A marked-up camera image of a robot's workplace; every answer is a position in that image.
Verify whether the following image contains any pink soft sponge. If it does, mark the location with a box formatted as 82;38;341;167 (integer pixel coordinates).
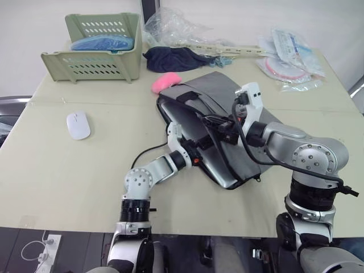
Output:
151;72;183;94

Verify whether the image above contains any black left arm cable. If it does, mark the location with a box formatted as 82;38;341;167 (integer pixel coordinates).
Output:
131;143;169;169

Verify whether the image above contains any green plastic slotted basket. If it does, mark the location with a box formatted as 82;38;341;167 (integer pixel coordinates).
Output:
40;13;143;85

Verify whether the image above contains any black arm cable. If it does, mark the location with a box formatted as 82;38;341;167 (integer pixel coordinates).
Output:
231;92;358;197
131;143;169;169

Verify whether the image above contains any light blue string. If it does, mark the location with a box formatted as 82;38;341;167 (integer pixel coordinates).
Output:
209;55;233;68

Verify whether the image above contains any blue plastic cover bundle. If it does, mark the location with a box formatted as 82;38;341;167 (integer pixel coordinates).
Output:
70;34;135;53

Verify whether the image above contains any dark navy cloth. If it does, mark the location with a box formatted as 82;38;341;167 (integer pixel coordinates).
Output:
143;46;218;73

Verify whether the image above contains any small clear plastic packet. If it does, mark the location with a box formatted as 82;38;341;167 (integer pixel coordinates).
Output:
279;78;325;93

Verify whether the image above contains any beige perforated strip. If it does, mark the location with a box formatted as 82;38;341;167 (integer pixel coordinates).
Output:
169;39;274;59

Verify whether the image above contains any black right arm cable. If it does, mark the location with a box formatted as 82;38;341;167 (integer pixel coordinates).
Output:
231;92;358;197

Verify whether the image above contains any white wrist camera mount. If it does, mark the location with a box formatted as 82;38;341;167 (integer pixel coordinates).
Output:
234;82;264;132
167;122;189;155

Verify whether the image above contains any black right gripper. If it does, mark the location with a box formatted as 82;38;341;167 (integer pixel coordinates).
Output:
200;113;244;144

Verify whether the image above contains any grey laptop bag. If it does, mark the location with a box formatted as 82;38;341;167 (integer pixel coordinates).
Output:
155;71;286;191

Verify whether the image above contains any dark frame with metal bar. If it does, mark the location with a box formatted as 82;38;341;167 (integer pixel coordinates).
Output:
348;76;364;115

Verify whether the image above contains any dark upright panel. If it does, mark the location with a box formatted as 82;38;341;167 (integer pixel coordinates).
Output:
140;0;162;27

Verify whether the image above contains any white power strip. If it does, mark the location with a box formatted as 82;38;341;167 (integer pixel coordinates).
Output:
36;234;62;273

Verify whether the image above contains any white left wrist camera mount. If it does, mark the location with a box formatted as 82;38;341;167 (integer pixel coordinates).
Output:
167;122;189;155

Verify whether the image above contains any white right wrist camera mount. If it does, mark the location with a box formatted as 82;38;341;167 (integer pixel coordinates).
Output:
234;82;264;132

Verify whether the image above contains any dark chair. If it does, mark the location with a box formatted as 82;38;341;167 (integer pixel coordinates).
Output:
0;96;32;149

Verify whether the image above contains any packet with pink-rimmed disc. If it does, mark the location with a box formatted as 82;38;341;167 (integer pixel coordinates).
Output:
257;54;326;84

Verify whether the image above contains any white blue printed packet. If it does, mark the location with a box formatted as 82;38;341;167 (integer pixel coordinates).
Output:
257;27;317;61

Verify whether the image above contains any white computer mouse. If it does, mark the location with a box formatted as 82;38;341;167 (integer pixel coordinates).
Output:
66;110;92;140

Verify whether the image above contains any crumpled clear plastic bag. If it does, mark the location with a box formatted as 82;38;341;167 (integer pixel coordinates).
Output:
143;6;237;48

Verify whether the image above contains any silver laptop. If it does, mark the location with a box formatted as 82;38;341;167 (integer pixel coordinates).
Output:
158;100;240;189

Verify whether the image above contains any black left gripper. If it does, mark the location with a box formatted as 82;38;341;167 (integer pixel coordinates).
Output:
181;134;213;166

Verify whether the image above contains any thin white cable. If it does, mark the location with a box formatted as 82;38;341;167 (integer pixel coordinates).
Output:
20;230;55;261

